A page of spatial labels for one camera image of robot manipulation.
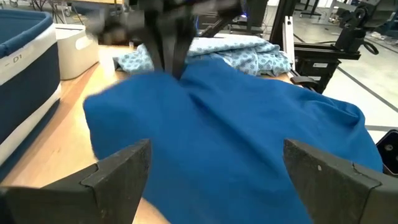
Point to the black rig frame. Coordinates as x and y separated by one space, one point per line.
280 21

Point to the silver aluminium bracket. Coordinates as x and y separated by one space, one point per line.
288 40

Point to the black camera housing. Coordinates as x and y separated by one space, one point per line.
388 152

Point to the light blue patterned gown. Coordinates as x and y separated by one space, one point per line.
248 53

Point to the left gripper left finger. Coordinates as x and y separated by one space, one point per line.
109 186

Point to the white plastic bin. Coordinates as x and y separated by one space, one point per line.
74 53

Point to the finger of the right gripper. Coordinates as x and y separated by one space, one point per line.
155 43
182 46

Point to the dark blue cloth garment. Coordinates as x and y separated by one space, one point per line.
233 130

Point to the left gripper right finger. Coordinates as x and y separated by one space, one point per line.
326 186

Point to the navy fabric storage bin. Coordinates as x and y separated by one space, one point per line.
28 93

